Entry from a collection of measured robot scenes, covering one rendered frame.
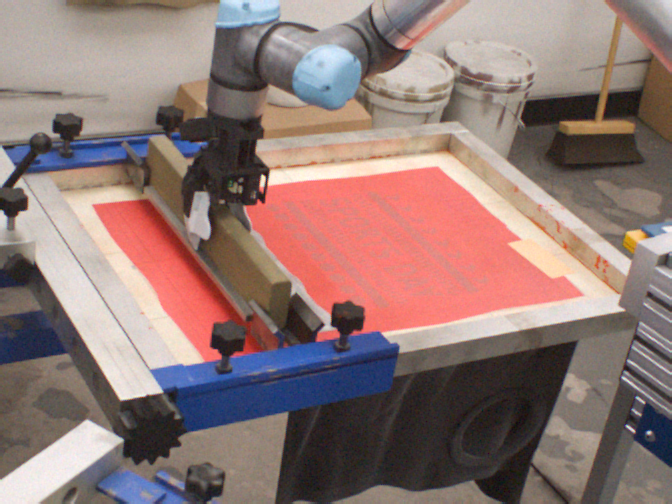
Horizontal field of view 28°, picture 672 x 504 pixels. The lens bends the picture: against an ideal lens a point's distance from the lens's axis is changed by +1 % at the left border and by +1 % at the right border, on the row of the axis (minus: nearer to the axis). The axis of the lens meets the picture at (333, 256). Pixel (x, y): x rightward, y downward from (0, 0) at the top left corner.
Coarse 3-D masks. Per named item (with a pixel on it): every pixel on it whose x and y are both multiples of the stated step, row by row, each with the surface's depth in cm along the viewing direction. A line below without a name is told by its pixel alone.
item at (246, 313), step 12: (144, 192) 192; (156, 192) 191; (156, 204) 189; (168, 216) 186; (180, 228) 184; (192, 252) 180; (204, 252) 179; (204, 264) 177; (216, 276) 174; (228, 288) 172; (228, 300) 171; (240, 300) 170; (240, 312) 169; (252, 312) 168
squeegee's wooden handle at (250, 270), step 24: (168, 144) 191; (168, 168) 187; (168, 192) 188; (216, 216) 175; (216, 240) 175; (240, 240) 170; (216, 264) 176; (240, 264) 170; (264, 264) 166; (240, 288) 171; (264, 288) 165; (288, 288) 164
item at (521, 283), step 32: (480, 256) 198; (512, 256) 200; (160, 288) 177; (192, 288) 178; (320, 288) 183; (512, 288) 192; (544, 288) 193; (576, 288) 195; (192, 320) 172; (224, 320) 173; (384, 320) 179; (416, 320) 180; (448, 320) 182
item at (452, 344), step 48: (288, 144) 213; (336, 144) 216; (384, 144) 221; (432, 144) 226; (480, 144) 224; (48, 192) 187; (528, 192) 212; (576, 240) 202; (96, 288) 169; (144, 336) 161; (432, 336) 171; (480, 336) 173; (528, 336) 177; (576, 336) 182
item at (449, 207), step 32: (288, 192) 206; (320, 192) 208; (352, 192) 210; (416, 192) 213; (448, 192) 215; (128, 224) 190; (160, 224) 192; (256, 224) 196; (448, 224) 206; (480, 224) 207; (128, 256) 183; (160, 256) 184; (192, 256) 185; (288, 256) 190
